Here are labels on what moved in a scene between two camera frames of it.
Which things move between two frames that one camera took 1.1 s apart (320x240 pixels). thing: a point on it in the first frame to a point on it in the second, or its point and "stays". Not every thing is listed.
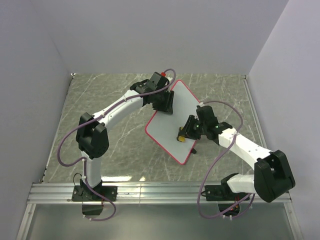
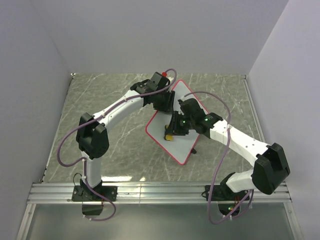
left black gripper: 168,107 stays
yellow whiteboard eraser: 181,139 to 169,137
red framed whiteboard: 165,127 stays
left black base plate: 83,193 stays
